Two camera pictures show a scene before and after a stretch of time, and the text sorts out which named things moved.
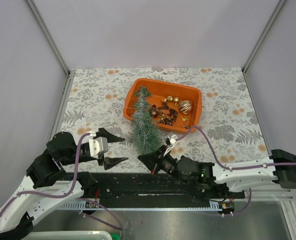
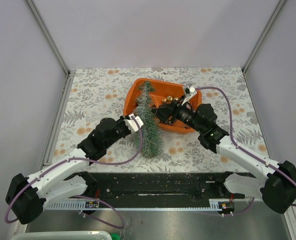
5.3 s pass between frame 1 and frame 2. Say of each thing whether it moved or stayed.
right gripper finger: moved
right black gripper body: moved
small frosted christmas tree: moved
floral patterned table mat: stayed
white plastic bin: stayed
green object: stayed
